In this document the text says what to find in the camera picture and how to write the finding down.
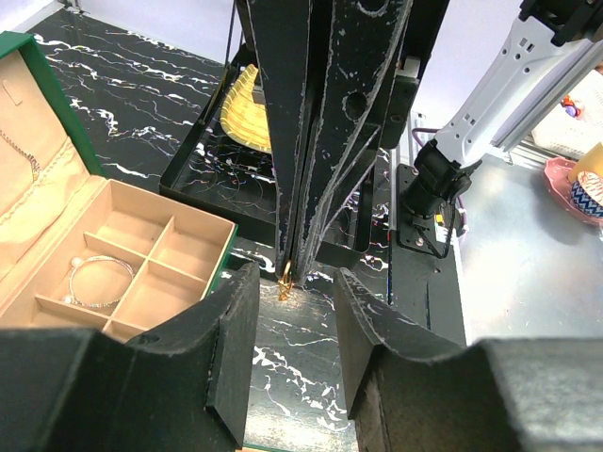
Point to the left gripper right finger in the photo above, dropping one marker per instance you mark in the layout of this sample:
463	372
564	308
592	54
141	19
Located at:
409	389

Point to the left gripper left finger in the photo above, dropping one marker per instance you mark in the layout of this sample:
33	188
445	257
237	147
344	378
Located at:
181	386

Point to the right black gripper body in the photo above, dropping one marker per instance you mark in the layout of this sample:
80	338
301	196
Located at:
413	52

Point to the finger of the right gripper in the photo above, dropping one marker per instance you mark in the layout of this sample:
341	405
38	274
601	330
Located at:
362	42
281	37

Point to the small gold earring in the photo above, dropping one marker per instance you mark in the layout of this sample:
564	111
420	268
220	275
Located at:
285	283

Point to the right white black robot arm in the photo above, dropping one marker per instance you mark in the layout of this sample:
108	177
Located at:
324	64

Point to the green jewelry box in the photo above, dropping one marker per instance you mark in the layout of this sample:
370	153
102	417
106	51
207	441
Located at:
79	249

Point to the woven bamboo tray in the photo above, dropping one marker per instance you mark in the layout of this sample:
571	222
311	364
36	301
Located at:
241	118

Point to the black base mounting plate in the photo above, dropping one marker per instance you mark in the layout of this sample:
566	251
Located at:
423	278

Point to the black drain tray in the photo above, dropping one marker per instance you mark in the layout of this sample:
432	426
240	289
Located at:
213	172

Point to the white plastic basket background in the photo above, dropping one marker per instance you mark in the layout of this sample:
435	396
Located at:
574	136

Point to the pink bowl background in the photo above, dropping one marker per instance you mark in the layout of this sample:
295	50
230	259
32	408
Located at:
577	186

